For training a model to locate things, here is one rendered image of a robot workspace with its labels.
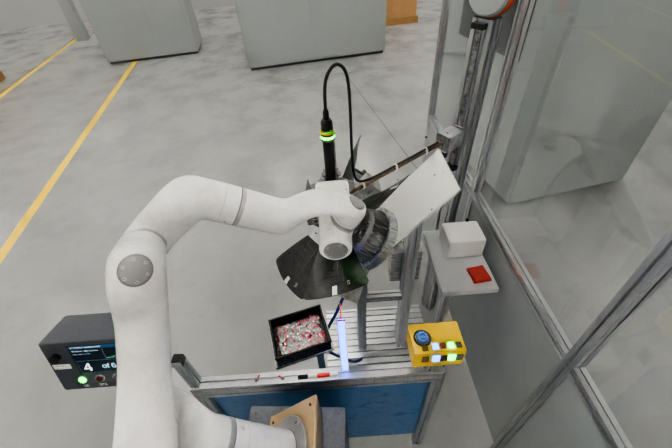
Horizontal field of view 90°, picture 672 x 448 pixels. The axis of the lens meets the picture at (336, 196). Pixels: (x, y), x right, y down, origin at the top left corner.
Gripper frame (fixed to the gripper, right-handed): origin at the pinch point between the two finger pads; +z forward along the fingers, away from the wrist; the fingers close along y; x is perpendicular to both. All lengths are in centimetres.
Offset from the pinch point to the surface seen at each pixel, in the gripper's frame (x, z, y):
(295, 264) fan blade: -45.9, 1.9, -17.8
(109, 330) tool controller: -21, -36, -65
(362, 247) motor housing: -34.7, -1.3, 9.7
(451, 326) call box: -39, -33, 35
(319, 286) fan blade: -29.2, -21.3, -6.6
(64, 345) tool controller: -21, -40, -76
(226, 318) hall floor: -147, 40, -81
